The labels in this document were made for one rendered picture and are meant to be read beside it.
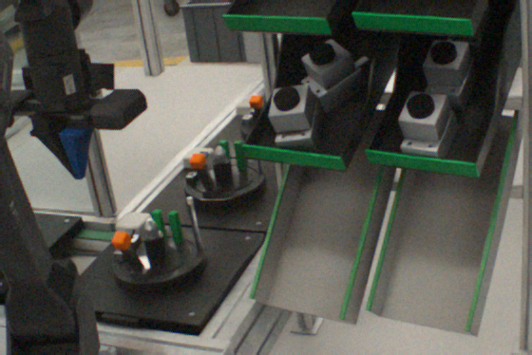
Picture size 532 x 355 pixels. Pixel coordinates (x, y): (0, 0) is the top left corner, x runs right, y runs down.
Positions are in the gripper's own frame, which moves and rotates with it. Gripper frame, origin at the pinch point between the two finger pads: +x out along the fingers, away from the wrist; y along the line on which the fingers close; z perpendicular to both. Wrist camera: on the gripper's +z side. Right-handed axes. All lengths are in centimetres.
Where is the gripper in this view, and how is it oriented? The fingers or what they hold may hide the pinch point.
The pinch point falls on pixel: (74, 150)
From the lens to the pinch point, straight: 97.7
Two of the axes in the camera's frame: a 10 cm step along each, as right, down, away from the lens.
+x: 1.0, 8.8, 4.6
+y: -9.4, -0.6, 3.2
